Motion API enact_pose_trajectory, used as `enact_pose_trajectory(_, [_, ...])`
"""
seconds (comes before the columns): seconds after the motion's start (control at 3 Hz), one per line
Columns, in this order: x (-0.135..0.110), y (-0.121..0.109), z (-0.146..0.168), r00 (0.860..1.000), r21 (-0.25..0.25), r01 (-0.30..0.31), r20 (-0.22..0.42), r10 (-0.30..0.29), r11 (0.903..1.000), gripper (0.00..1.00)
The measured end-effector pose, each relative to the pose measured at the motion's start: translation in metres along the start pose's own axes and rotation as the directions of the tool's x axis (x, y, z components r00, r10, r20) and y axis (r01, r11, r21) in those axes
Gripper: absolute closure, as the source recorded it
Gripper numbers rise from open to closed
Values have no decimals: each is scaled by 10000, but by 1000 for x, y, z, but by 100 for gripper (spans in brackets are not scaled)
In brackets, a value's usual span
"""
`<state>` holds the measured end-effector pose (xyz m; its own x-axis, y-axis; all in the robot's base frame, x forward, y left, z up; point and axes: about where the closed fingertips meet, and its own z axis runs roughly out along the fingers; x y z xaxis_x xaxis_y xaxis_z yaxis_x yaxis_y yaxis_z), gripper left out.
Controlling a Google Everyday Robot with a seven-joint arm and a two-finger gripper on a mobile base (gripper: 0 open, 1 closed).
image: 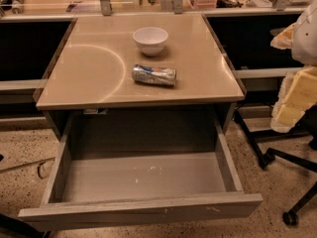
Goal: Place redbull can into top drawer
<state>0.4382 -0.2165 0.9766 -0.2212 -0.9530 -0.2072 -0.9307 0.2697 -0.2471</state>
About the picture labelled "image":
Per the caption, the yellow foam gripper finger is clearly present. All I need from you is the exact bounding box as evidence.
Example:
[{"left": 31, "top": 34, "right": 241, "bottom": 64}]
[{"left": 270, "top": 66, "right": 317, "bottom": 133}]

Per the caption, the silver blue redbull can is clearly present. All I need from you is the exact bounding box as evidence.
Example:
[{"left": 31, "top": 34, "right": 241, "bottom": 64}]
[{"left": 132, "top": 64, "right": 176, "bottom": 86}]

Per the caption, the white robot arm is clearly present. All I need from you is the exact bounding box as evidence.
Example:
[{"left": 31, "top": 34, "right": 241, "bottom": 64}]
[{"left": 270, "top": 0, "right": 317, "bottom": 133}]

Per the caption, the grey open top drawer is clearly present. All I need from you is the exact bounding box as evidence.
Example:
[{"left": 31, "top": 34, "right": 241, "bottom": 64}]
[{"left": 19, "top": 109, "right": 263, "bottom": 231}]

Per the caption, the white bowl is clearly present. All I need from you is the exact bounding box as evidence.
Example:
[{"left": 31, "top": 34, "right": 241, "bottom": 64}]
[{"left": 133, "top": 27, "right": 168, "bottom": 57}]

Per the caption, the beige top cabinet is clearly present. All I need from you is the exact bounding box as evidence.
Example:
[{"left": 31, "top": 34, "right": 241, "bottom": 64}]
[{"left": 32, "top": 13, "right": 248, "bottom": 141}]

